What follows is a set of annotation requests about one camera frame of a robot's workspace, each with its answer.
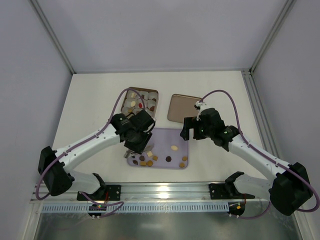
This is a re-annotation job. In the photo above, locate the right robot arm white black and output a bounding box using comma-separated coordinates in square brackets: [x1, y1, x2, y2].
[180, 108, 313, 216]

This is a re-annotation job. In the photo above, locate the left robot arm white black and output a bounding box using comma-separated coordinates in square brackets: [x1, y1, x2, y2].
[38, 110, 156, 201]

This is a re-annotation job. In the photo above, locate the white swirl oval chocolate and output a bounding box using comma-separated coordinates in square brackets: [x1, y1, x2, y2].
[170, 145, 178, 151]

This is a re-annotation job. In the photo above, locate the caramel ribbed chocolate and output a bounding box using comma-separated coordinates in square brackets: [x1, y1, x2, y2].
[140, 161, 147, 167]

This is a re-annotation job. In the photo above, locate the caramel shell chocolate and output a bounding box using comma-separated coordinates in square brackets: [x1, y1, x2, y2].
[146, 160, 153, 167]

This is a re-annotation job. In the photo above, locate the dark rose chocolate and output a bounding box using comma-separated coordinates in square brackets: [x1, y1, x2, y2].
[165, 156, 172, 162]

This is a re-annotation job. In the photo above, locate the brown tin lid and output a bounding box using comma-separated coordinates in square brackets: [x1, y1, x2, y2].
[167, 94, 201, 124]

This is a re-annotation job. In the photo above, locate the brown tin box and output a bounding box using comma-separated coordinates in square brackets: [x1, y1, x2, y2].
[120, 87, 159, 118]

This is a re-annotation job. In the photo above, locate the purple plastic tray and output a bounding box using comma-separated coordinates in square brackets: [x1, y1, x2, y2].
[126, 128, 189, 170]

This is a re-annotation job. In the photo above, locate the right black mount plate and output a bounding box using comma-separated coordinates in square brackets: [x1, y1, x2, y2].
[208, 183, 230, 200]

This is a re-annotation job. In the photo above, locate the black mount plate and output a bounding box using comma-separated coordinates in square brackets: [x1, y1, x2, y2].
[84, 184, 122, 201]
[208, 183, 230, 200]

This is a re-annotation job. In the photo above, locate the aluminium rail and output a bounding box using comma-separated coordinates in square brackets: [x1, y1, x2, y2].
[31, 181, 261, 202]

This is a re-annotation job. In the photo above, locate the left black mount plate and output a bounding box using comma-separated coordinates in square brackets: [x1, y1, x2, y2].
[84, 184, 122, 201]

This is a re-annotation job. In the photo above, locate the white slotted cable duct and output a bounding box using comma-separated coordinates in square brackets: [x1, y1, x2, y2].
[41, 202, 229, 214]

